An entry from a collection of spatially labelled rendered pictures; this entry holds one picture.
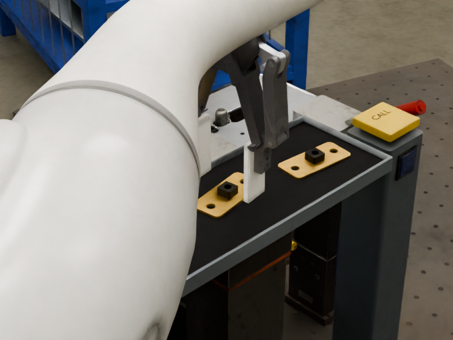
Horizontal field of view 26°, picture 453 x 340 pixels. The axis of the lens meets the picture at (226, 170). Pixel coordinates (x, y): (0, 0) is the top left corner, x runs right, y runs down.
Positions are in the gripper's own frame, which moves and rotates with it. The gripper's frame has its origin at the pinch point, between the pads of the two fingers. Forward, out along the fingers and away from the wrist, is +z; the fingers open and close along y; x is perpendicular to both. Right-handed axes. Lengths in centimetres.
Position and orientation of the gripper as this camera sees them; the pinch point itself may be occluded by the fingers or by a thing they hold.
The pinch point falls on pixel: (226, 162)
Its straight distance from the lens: 103.9
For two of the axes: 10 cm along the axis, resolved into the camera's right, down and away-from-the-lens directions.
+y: -8.0, -3.2, 5.0
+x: -6.0, 4.3, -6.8
